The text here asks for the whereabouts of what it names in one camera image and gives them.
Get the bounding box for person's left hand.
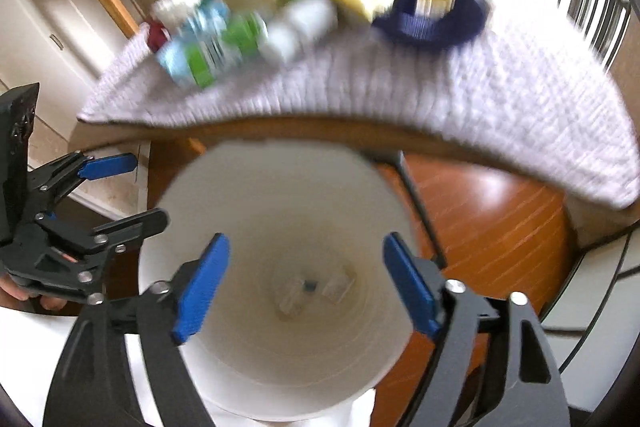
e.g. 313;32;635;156
0;276;68;313

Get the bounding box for white plastic bottle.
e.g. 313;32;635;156
260;0;338;62

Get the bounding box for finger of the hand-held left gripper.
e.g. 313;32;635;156
27;152;139;221
0;208;171;306

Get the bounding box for white door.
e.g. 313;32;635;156
0;0;128;142

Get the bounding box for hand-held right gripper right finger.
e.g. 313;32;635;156
382;232;571;427

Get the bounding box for light blue plastic packet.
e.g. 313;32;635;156
155;2;236;88

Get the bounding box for pink toy figure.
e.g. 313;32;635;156
147;21;173;50

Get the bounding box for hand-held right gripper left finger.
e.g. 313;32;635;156
42;233;232;427

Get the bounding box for white tissue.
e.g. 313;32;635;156
152;0;216;30

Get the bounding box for white plastic bin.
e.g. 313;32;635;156
137;139;433;423

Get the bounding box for green white drink pouch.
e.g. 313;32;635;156
220;14;268;58

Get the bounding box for clear plastic scraps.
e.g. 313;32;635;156
277;272;358;318

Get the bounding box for lavender quilted blanket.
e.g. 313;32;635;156
77;0;640;210

